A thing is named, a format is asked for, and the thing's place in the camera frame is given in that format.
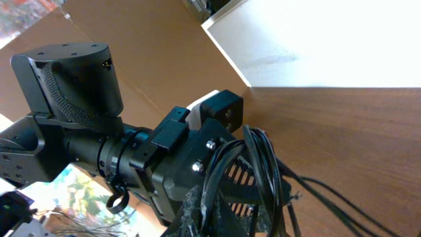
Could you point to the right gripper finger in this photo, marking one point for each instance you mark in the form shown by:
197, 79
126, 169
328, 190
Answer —
188, 219

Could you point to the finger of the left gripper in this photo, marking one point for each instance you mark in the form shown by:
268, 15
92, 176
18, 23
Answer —
240, 191

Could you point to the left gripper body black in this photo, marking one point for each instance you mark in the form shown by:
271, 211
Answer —
166, 162

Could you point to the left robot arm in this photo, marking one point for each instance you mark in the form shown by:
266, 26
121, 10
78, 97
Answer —
221, 178

